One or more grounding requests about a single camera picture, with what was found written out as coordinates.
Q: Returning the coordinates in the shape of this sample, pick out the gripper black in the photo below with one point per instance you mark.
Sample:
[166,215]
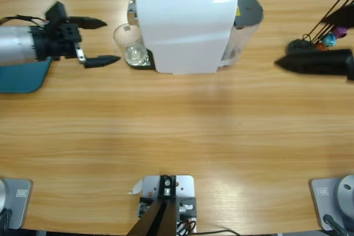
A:
[55,42]
[351,77]

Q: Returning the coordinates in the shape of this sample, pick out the clear drinking glass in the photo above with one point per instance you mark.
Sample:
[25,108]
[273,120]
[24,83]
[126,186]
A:
[128,42]

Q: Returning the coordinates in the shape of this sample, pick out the white capsule coffee machine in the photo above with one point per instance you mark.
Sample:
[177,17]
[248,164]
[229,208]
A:
[182,31]

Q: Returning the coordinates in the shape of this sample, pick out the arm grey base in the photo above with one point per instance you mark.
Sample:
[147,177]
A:
[323,203]
[19,205]

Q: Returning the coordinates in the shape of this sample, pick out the teal coffee capsule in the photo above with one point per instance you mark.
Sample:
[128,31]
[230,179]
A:
[329,39]

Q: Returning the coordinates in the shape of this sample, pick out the orange coffee capsule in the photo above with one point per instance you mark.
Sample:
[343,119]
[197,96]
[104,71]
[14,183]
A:
[320,47]

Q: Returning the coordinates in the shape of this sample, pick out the purple coffee capsule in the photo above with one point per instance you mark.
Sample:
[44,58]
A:
[340,32]

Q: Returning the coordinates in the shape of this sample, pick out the black capsule holder with rods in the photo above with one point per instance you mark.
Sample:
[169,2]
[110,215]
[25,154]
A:
[298,46]

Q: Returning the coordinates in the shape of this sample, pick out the teal plastic tray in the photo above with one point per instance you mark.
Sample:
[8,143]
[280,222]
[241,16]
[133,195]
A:
[22,78]

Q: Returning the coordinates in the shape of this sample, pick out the clear water tank dark lid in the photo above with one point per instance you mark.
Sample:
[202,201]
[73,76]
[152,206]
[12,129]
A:
[247,9]

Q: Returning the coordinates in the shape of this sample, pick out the white tape tag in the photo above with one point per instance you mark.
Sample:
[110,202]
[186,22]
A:
[137,187]

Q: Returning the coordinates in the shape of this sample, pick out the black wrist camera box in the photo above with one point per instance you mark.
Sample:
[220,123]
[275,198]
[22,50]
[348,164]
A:
[56,12]

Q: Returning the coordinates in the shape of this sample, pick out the white block with dark post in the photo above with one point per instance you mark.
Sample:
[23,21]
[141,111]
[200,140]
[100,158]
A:
[184,186]

